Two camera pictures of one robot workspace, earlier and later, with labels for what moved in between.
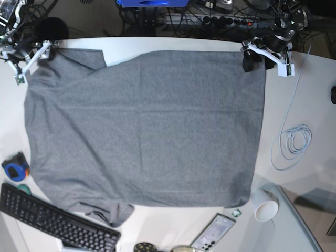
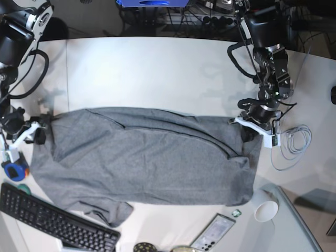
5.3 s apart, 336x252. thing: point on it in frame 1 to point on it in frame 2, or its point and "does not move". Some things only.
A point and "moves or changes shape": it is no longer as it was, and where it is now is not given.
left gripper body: (22, 57) to (17, 128)
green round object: (24, 188) does not move
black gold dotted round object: (145, 247) does not move
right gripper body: (274, 49) to (261, 119)
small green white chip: (237, 213) does not move
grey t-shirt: (168, 129) moves or changes shape
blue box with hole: (154, 3) does not move
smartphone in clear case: (213, 234) does not move
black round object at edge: (333, 95) does not move
